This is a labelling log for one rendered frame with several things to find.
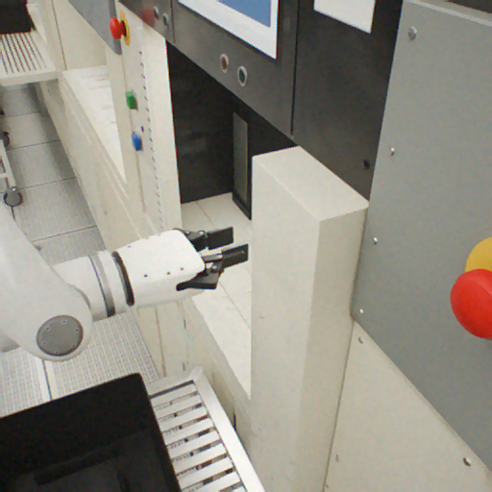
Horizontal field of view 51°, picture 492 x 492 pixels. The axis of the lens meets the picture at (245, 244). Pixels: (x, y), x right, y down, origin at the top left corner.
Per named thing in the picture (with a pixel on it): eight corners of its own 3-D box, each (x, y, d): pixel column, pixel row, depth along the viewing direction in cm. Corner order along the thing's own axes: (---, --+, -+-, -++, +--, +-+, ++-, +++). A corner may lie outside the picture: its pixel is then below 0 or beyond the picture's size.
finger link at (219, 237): (184, 245, 75) (225, 233, 77) (192, 257, 73) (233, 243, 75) (182, 227, 73) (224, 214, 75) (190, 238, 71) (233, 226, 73)
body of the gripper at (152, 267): (108, 280, 72) (182, 257, 76) (130, 327, 65) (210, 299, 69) (98, 237, 67) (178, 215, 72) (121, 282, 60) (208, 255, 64)
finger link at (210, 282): (154, 281, 67) (181, 258, 71) (202, 303, 64) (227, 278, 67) (153, 274, 66) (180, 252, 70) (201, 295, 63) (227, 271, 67)
